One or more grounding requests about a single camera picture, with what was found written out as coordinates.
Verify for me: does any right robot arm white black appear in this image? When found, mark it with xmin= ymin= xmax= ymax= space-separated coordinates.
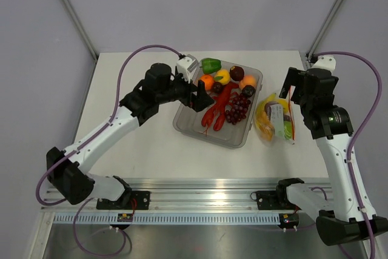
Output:
xmin=273 ymin=52 xmax=387 ymax=246

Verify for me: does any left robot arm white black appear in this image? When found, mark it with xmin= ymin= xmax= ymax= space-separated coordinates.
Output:
xmin=46 ymin=63 xmax=214 ymax=209

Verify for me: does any dark red grape bunch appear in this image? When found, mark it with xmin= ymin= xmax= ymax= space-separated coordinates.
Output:
xmin=225 ymin=93 xmax=252 ymax=125

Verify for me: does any yellow ginger root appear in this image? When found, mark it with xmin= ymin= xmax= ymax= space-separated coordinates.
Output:
xmin=257 ymin=112 xmax=274 ymax=142

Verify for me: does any red crayfish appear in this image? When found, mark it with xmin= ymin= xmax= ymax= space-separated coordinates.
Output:
xmin=201 ymin=82 xmax=239 ymax=135

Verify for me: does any small dark plum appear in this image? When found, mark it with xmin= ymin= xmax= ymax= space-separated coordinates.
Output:
xmin=211 ymin=82 xmax=224 ymax=94

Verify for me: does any aluminium mounting rail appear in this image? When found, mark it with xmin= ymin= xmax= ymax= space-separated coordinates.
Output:
xmin=41 ymin=180 xmax=372 ymax=213

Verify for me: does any dark red round fruit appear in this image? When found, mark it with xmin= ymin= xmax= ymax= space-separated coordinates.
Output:
xmin=264 ymin=101 xmax=277 ymax=116

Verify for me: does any aluminium frame post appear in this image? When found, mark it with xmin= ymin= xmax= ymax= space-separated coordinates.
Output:
xmin=59 ymin=0 xmax=99 ymax=64
xmin=306 ymin=0 xmax=346 ymax=61

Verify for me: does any orange fruit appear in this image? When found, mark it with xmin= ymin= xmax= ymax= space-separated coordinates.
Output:
xmin=200 ymin=74 xmax=215 ymax=91

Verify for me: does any black shiny fruit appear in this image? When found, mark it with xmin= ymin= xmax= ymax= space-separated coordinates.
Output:
xmin=242 ymin=85 xmax=256 ymax=98

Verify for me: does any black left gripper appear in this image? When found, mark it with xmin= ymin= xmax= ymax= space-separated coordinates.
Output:
xmin=156 ymin=69 xmax=214 ymax=112

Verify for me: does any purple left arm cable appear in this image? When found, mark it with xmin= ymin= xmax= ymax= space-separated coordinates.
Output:
xmin=35 ymin=44 xmax=182 ymax=255

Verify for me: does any right aluminium frame post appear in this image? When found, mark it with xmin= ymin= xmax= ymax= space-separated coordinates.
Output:
xmin=306 ymin=0 xmax=346 ymax=61

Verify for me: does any white slotted cable duct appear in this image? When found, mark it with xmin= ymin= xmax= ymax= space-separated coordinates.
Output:
xmin=53 ymin=212 xmax=280 ymax=226

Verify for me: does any green bell pepper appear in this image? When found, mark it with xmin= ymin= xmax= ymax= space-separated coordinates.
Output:
xmin=201 ymin=58 xmax=222 ymax=75

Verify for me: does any clear plastic food bin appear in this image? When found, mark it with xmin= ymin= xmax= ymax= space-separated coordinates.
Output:
xmin=173 ymin=66 xmax=263 ymax=149

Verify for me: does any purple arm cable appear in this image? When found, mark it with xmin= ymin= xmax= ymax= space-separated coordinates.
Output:
xmin=312 ymin=51 xmax=383 ymax=259
xmin=35 ymin=44 xmax=182 ymax=255

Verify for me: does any yellow fruit with leaf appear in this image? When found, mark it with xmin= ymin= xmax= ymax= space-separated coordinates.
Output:
xmin=214 ymin=69 xmax=231 ymax=85

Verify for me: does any light green wrinkled fruit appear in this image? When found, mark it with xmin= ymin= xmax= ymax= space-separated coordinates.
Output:
xmin=283 ymin=121 xmax=294 ymax=140

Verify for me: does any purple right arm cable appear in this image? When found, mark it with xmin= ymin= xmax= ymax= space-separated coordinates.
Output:
xmin=312 ymin=51 xmax=383 ymax=259

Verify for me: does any left aluminium frame post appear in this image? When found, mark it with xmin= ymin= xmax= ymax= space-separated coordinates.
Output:
xmin=59 ymin=0 xmax=99 ymax=64

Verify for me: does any orange peach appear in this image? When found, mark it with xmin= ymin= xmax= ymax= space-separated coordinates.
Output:
xmin=239 ymin=75 xmax=257 ymax=90

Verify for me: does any dark red fruit at edge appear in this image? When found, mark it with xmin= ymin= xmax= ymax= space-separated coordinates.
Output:
xmin=229 ymin=66 xmax=245 ymax=82

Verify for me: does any yellow banana bunch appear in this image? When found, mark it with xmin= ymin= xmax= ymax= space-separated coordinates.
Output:
xmin=255 ymin=93 xmax=292 ymax=137

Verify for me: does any clear zip bag orange zipper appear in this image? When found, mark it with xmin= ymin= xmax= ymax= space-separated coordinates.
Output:
xmin=254 ymin=89 xmax=296 ymax=146

